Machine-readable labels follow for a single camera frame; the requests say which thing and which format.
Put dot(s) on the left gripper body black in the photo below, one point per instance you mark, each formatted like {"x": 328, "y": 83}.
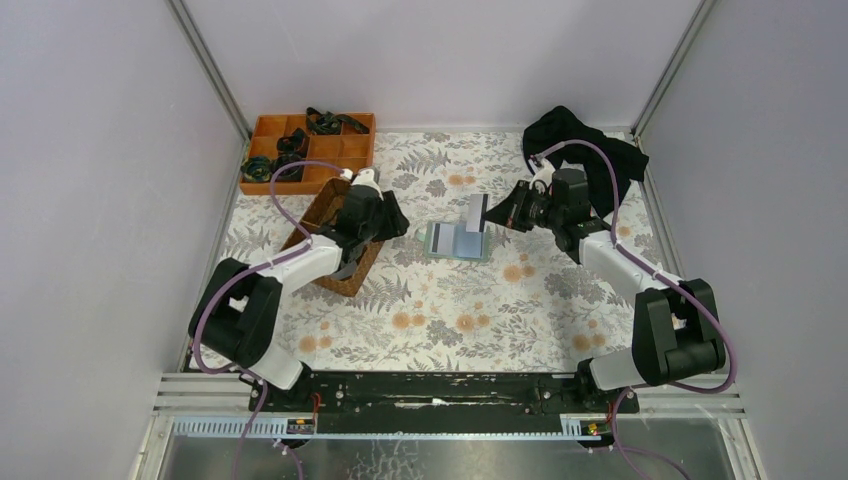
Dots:
{"x": 389, "y": 216}

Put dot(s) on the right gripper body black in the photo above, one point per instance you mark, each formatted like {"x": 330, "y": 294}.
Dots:
{"x": 520, "y": 211}

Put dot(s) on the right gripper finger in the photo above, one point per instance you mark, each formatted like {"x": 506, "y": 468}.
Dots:
{"x": 522, "y": 222}
{"x": 512, "y": 204}

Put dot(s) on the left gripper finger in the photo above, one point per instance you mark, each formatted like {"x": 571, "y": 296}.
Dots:
{"x": 382, "y": 229}
{"x": 391, "y": 207}

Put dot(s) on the white card with stripe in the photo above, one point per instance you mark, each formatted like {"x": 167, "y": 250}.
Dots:
{"x": 477, "y": 207}

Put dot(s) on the woven brown basket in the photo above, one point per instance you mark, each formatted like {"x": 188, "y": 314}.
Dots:
{"x": 322, "y": 210}

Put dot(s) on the green card holder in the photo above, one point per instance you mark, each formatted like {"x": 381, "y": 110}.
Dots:
{"x": 472, "y": 246}

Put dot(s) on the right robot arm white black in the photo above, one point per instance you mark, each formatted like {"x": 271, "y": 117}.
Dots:
{"x": 674, "y": 333}

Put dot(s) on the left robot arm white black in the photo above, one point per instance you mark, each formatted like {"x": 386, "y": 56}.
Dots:
{"x": 237, "y": 315}

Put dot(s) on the white card in holder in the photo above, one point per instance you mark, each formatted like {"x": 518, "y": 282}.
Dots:
{"x": 444, "y": 239}

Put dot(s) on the orange divided tray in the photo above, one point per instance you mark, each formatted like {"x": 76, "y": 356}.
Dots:
{"x": 294, "y": 154}

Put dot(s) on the black cloth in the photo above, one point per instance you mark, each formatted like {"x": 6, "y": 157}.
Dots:
{"x": 606, "y": 161}

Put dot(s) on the floral table mat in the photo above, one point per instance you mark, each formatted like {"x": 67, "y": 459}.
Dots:
{"x": 528, "y": 307}

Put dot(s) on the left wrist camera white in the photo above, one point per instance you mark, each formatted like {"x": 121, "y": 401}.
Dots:
{"x": 368, "y": 177}

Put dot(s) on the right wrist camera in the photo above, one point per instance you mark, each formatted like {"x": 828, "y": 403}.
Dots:
{"x": 542, "y": 179}

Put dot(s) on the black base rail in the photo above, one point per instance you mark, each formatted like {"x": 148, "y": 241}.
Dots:
{"x": 442, "y": 396}

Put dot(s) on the white slotted cable duct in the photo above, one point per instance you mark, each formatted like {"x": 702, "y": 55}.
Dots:
{"x": 533, "y": 428}

